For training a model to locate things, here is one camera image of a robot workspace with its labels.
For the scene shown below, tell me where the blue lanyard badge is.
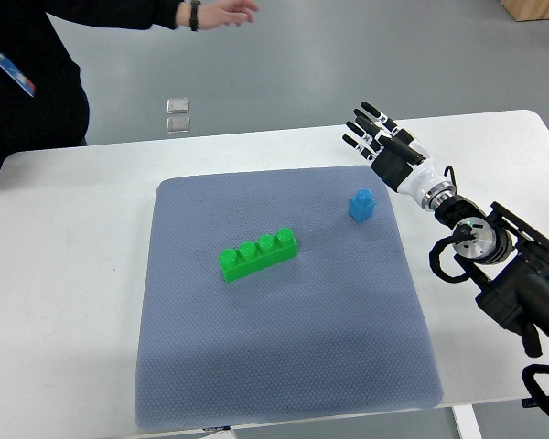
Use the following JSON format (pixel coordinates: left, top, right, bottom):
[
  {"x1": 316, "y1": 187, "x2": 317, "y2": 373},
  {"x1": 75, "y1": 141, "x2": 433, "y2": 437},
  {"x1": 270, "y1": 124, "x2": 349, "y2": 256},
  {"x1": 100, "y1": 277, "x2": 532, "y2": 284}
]
[{"x1": 0, "y1": 52, "x2": 36, "y2": 97}]

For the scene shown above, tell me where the black wristband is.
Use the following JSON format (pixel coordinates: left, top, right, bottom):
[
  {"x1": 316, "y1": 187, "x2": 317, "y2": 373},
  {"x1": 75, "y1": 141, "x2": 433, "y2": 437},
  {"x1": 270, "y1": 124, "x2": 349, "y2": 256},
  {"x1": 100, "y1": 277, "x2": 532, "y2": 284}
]
[{"x1": 189, "y1": 0, "x2": 201, "y2": 32}]

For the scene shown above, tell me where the green four-stud toy block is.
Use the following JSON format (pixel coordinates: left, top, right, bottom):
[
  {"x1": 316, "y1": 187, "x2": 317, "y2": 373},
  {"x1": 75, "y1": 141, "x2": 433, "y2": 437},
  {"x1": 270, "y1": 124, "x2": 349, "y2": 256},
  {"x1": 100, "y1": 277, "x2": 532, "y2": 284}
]
[{"x1": 218, "y1": 227, "x2": 298, "y2": 283}]

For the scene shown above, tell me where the metal floor plate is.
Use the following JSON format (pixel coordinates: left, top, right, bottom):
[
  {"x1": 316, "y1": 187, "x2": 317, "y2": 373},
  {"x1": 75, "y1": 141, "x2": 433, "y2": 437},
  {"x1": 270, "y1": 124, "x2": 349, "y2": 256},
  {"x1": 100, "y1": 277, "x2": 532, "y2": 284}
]
[
  {"x1": 166, "y1": 98, "x2": 189, "y2": 114},
  {"x1": 166, "y1": 116, "x2": 190, "y2": 134}
]

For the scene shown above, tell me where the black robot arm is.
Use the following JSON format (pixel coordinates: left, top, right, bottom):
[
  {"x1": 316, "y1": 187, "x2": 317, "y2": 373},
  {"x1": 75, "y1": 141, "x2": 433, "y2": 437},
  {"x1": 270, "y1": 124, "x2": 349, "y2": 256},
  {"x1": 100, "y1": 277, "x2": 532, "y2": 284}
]
[{"x1": 429, "y1": 190, "x2": 549, "y2": 358}]

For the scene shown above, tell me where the blue toy block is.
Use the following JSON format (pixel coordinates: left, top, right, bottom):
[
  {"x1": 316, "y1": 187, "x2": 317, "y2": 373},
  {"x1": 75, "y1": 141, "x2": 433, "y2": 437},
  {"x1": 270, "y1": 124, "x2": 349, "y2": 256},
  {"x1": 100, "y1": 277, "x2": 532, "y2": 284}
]
[{"x1": 349, "y1": 188, "x2": 376, "y2": 223}]

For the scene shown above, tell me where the upper metal floor plate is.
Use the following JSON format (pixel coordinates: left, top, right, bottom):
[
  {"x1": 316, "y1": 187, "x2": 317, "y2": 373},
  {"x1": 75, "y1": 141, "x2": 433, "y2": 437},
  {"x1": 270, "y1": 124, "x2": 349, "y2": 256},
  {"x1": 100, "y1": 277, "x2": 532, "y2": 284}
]
[{"x1": 166, "y1": 98, "x2": 189, "y2": 114}]

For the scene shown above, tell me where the lower metal floor plate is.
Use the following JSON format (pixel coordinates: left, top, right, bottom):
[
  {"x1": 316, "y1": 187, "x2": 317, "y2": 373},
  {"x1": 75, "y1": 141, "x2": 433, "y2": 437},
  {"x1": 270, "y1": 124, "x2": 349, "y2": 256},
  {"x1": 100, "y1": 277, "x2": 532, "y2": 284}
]
[{"x1": 166, "y1": 116, "x2": 190, "y2": 134}]

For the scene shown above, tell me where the person in black clothes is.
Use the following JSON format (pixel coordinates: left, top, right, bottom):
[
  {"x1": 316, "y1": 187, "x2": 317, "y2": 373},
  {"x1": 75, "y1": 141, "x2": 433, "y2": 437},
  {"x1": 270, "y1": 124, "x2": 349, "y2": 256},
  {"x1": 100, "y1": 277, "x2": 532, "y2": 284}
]
[{"x1": 0, "y1": 0, "x2": 184, "y2": 185}]

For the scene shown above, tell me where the wooden box corner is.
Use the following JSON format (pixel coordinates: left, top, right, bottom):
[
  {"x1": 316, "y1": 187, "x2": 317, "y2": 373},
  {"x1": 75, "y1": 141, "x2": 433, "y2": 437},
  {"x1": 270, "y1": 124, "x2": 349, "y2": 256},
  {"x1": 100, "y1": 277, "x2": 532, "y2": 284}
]
[{"x1": 500, "y1": 0, "x2": 549, "y2": 22}]

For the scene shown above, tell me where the blue-grey textured mat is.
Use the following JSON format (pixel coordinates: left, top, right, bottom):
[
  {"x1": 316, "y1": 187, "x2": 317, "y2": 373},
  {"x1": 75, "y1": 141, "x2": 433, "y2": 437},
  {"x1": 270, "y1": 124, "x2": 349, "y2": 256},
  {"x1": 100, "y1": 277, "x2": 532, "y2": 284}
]
[{"x1": 135, "y1": 166, "x2": 443, "y2": 430}]

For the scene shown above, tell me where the person's bare hand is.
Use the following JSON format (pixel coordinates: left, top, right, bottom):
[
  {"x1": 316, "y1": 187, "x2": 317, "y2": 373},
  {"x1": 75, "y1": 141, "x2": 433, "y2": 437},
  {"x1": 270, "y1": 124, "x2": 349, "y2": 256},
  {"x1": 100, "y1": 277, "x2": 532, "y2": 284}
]
[{"x1": 197, "y1": 0, "x2": 259, "y2": 30}]

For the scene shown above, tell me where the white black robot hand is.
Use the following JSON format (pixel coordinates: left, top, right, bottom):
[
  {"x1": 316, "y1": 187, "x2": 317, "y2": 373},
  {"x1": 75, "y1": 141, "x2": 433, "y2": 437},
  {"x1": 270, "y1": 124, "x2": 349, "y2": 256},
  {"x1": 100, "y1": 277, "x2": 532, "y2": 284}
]
[{"x1": 342, "y1": 102, "x2": 457, "y2": 211}]

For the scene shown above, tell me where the black cable loop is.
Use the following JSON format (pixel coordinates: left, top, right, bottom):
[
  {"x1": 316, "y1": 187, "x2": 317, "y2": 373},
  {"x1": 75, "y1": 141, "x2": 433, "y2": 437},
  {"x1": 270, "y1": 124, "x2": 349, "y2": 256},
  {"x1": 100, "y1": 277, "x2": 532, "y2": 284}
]
[{"x1": 522, "y1": 363, "x2": 549, "y2": 434}]

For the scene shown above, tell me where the white table leg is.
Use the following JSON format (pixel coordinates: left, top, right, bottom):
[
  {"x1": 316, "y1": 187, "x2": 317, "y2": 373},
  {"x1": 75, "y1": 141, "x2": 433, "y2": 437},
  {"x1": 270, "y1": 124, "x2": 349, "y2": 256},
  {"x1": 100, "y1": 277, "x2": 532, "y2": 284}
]
[{"x1": 451, "y1": 404, "x2": 482, "y2": 439}]

